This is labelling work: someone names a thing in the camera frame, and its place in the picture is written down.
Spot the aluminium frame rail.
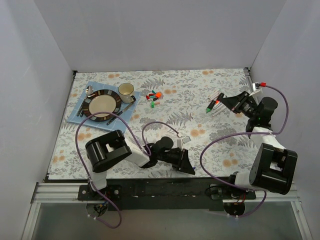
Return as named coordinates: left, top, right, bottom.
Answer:
left=22, top=178, right=312, bottom=240

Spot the green capped black highlighter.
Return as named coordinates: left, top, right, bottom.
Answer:
left=206, top=100, right=216, bottom=113

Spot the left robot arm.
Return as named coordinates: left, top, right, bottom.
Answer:
left=85, top=130, right=196, bottom=200

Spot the steel spoon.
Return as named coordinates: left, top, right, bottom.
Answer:
left=76, top=85, right=93, bottom=117

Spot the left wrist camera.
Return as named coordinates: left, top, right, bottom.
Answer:
left=177, top=136, right=191, bottom=150

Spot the orange highlighter cap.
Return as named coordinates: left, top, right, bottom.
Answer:
left=155, top=92, right=162, bottom=98

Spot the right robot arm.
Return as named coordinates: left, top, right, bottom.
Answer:
left=217, top=91, right=298, bottom=199

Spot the blue tiled placemat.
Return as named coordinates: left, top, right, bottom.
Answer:
left=67, top=81, right=141, bottom=133

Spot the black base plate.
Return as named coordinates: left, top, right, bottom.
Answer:
left=77, top=178, right=257, bottom=212

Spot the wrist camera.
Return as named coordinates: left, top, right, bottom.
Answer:
left=249, top=82, right=267, bottom=96
left=177, top=136, right=191, bottom=150

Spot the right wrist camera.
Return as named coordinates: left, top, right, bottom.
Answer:
left=249, top=82, right=267, bottom=96

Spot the black rimmed dinner plate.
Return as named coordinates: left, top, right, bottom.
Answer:
left=82, top=89, right=122, bottom=117

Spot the teal capped white pen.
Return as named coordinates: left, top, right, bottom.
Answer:
left=212, top=106, right=228, bottom=117

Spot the cream enamel mug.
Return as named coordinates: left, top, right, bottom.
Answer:
left=118, top=83, right=136, bottom=104

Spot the pink capped white pen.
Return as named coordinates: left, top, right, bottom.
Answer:
left=212, top=103, right=224, bottom=113

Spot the orange capped black highlighter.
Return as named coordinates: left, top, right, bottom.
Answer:
left=215, top=92, right=225, bottom=105

